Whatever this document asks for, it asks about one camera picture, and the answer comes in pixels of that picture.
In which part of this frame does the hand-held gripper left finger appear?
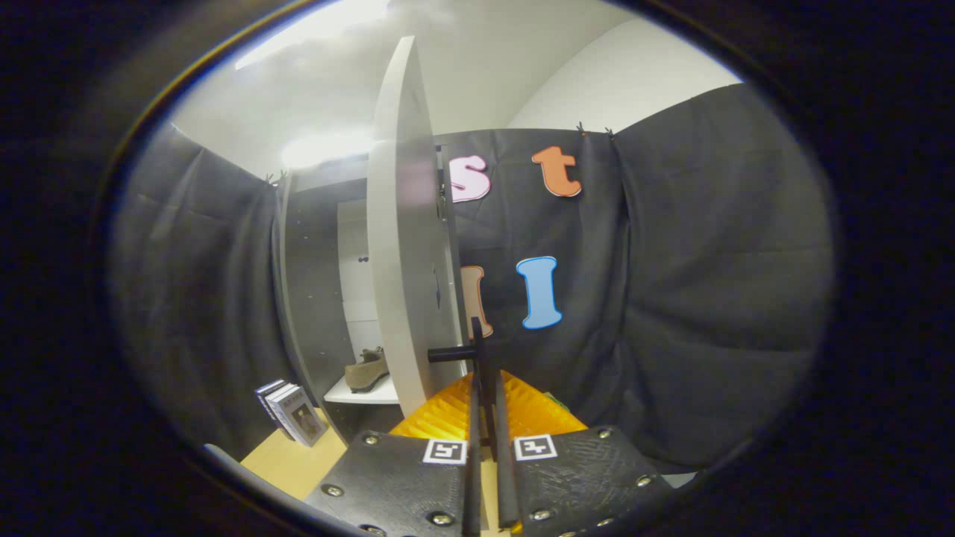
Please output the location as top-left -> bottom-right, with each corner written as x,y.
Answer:
302,371 -> 484,537

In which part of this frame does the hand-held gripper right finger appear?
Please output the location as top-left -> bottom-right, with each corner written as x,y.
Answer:
486,371 -> 676,537

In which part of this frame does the black door handle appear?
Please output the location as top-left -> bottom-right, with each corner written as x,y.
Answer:
428,317 -> 499,441

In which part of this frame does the brown fuzzy shoe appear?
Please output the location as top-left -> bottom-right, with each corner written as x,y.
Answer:
345,347 -> 390,394

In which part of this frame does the white shoe cabinet door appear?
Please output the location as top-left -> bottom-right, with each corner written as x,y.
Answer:
366,36 -> 471,418

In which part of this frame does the grey shoe cabinet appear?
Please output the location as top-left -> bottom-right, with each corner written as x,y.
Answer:
275,153 -> 467,448

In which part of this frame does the grey cover book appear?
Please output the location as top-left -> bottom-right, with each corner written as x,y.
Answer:
267,384 -> 329,448

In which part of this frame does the dark cover book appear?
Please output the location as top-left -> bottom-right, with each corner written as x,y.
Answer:
254,379 -> 295,441

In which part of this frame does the black backdrop cloth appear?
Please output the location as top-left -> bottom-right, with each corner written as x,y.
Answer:
108,82 -> 835,471

